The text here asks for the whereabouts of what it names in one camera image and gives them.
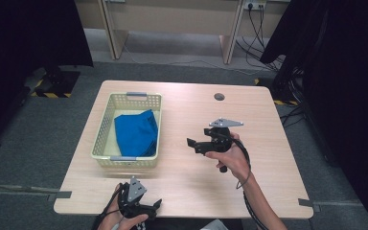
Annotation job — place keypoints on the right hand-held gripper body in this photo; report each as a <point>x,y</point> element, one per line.
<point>218,143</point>

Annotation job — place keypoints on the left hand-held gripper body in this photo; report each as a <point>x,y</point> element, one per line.
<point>134,209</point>

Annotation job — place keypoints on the blue t-shirt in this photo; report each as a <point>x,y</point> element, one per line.
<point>134,134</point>

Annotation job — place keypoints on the pale yellow plastic basket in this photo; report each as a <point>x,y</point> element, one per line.
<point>102,137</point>

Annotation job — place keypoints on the person's right hand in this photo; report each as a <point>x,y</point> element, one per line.
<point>234,163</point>

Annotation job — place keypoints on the white sheet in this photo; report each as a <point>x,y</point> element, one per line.
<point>215,225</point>

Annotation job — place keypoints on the grey tape strip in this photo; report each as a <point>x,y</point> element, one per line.
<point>60,195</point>
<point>306,202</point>

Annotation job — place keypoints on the black stand base striped edge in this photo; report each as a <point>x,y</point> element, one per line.
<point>64,83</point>
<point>287,103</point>

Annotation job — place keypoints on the beige wooden desk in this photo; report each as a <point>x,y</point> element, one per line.
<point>172,16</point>

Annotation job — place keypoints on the black curtain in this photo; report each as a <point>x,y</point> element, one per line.
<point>12,48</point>
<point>348,80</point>

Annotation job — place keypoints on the white power socket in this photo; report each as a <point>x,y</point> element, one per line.
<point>255,4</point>

